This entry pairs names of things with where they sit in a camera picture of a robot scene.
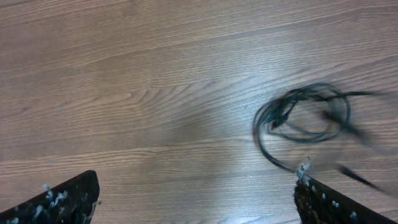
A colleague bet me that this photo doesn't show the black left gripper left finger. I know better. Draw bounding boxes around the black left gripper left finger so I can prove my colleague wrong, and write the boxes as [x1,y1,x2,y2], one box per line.
[1,170,100,224]

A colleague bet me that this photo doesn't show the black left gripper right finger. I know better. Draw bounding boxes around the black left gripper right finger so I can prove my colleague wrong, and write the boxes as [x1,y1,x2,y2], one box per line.
[294,177,397,224]

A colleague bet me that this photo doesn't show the black usb cable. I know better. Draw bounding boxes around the black usb cable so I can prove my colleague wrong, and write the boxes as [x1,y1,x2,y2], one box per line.
[252,82,392,194]

